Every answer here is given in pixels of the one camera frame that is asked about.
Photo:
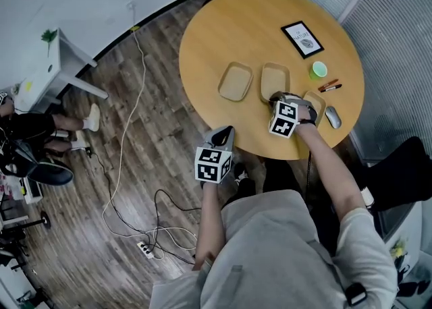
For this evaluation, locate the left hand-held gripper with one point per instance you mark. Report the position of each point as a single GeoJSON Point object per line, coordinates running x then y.
{"type": "Point", "coordinates": [209, 169]}

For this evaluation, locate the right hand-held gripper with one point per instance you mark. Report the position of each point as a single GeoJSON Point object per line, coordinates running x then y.
{"type": "Point", "coordinates": [283, 120]}

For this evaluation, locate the small wooden tray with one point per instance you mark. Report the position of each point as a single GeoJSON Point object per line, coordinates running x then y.
{"type": "Point", "coordinates": [317, 100]}

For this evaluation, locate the person's left forearm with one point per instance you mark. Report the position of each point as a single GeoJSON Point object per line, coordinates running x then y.
{"type": "Point", "coordinates": [211, 223]}

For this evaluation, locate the person's right forearm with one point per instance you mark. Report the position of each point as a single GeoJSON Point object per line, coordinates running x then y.
{"type": "Point", "coordinates": [327, 169]}

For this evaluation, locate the person's right hand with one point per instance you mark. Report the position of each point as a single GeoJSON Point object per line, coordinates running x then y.
{"type": "Point", "coordinates": [303, 113]}

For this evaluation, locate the person's black shoe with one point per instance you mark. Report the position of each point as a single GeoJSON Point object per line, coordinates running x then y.
{"type": "Point", "coordinates": [240, 174]}

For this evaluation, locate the green paper cup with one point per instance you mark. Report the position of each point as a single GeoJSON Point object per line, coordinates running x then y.
{"type": "Point", "coordinates": [318, 71]}

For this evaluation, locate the orange marker pen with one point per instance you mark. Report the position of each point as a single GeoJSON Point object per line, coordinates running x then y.
{"type": "Point", "coordinates": [328, 84]}

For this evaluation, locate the black marker pen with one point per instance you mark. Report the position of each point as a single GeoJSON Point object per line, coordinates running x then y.
{"type": "Point", "coordinates": [331, 88]}

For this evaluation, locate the grey computer mouse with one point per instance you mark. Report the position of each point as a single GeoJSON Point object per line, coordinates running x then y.
{"type": "Point", "coordinates": [333, 117]}

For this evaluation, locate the black framed picture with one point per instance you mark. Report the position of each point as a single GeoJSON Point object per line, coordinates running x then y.
{"type": "Point", "coordinates": [302, 40]}

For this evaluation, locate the person's black trousers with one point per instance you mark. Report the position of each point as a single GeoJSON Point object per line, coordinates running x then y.
{"type": "Point", "coordinates": [280, 176]}

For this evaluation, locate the person's grey shirt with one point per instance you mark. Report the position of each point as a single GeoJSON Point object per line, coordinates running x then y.
{"type": "Point", "coordinates": [287, 250]}

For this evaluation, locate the dark bottle white label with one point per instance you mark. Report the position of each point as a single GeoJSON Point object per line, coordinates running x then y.
{"type": "Point", "coordinates": [367, 198]}

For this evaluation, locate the white power strip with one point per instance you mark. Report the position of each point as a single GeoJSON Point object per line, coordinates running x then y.
{"type": "Point", "coordinates": [146, 249]}

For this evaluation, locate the yellow floor tape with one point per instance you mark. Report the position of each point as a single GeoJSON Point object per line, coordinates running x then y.
{"type": "Point", "coordinates": [134, 28]}

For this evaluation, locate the black swivel stool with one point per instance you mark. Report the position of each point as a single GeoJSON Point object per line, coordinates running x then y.
{"type": "Point", "coordinates": [50, 173]}

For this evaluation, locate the white side table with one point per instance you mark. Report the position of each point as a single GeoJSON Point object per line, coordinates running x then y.
{"type": "Point", "coordinates": [40, 78]}

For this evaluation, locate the small green plant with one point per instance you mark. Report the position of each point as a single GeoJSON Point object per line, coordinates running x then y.
{"type": "Point", "coordinates": [49, 36]}

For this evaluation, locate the small yellow green object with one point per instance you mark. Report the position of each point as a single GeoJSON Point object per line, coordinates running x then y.
{"type": "Point", "coordinates": [28, 85]}

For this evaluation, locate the white wall socket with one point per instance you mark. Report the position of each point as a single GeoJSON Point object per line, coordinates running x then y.
{"type": "Point", "coordinates": [131, 5]}

